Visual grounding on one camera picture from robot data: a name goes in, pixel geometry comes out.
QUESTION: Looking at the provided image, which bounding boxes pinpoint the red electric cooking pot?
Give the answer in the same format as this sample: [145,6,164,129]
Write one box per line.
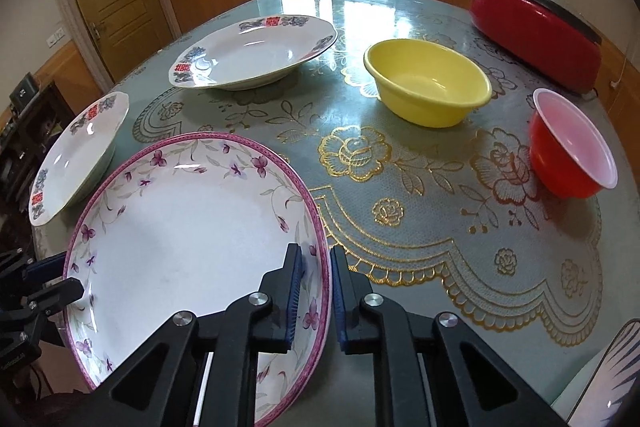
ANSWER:
[470,0,602,94]

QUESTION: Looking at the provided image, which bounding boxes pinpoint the yellow plastic bowl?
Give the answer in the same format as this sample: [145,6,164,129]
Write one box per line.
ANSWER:
[363,39,492,129]

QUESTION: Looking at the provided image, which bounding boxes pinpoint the white plate red characters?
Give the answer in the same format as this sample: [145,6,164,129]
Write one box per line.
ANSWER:
[28,91,129,227]
[168,14,337,91]

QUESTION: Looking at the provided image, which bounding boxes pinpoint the floral lace tablecloth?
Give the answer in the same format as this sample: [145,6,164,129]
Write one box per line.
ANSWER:
[34,0,639,399]

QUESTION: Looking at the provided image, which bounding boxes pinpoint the red plastic bowl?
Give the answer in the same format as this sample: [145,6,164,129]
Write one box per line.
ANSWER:
[529,88,618,199]

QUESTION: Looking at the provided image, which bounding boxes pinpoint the white plate red characters far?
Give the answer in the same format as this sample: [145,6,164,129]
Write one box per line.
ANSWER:
[168,14,337,91]

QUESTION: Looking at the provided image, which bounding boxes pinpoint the white light switch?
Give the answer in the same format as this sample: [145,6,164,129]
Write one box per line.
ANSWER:
[47,27,65,48]

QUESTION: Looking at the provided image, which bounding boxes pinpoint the pink-rimmed floral plate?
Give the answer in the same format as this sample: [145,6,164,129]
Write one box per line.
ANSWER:
[64,132,332,426]

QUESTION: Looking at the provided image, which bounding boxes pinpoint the white patterned plate edge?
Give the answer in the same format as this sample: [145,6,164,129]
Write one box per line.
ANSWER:
[552,319,639,426]

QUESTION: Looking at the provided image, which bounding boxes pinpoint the dark cabinet with items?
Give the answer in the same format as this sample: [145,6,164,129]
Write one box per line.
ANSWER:
[1,81,75,253]

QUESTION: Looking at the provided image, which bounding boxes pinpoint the white plate red characters near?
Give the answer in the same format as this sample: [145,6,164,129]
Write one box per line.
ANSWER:
[28,91,129,227]

